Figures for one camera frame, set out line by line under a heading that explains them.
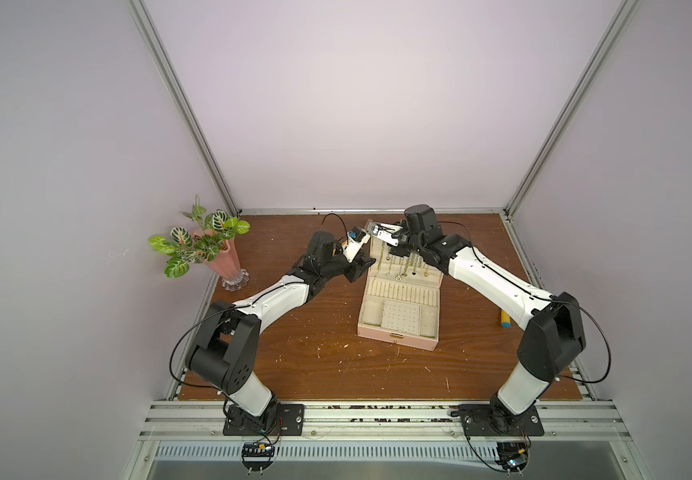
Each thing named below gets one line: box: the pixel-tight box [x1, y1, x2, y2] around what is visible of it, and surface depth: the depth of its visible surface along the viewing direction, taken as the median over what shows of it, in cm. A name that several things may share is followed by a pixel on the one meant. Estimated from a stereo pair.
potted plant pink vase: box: [149, 195, 251, 291], surface depth 81 cm
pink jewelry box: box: [357, 221, 445, 352], surface depth 89 cm
